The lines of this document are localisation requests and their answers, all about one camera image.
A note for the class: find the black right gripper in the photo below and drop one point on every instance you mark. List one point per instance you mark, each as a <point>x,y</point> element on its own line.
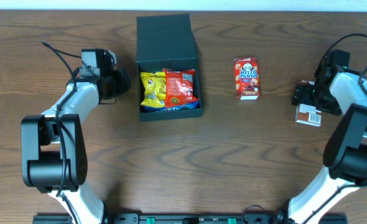
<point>303,94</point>

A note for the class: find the brown white carton box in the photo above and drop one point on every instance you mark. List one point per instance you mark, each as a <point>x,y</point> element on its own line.
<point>306,112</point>

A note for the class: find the red Hello Panda box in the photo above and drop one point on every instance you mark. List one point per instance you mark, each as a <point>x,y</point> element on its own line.
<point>247,80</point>

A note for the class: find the blue Oreo cookie pack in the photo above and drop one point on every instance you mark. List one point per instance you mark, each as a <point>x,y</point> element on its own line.
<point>188,106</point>

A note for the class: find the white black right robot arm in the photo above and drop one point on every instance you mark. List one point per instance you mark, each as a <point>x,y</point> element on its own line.
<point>345,156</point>

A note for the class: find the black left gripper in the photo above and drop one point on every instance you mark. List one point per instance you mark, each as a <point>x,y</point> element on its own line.
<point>122,82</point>

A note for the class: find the red snack bag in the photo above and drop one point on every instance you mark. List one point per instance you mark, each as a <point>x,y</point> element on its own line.
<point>179,87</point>

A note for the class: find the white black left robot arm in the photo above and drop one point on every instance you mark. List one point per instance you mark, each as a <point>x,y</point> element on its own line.
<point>54,159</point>

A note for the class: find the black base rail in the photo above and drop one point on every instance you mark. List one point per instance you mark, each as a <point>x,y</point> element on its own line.
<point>133,218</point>

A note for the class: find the yellow snack bag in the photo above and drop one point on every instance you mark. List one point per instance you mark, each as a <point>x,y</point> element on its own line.
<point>154,89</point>

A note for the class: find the dark green cardboard box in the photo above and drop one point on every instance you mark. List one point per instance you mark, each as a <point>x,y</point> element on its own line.
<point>167,42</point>

